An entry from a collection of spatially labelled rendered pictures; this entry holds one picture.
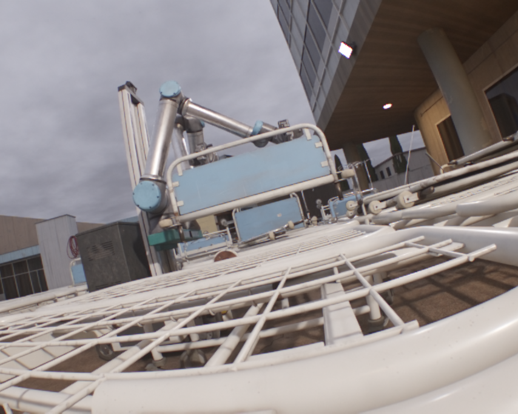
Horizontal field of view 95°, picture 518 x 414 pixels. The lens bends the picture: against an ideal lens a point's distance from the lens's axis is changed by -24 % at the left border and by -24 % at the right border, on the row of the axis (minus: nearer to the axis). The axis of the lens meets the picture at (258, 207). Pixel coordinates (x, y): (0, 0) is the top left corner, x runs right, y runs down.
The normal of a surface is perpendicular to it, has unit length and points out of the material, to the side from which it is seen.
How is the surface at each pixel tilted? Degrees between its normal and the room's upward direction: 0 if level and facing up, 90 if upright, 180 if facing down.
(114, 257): 90
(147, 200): 95
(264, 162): 90
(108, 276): 90
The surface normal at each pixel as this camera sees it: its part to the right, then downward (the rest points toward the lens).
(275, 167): -0.06, -0.08
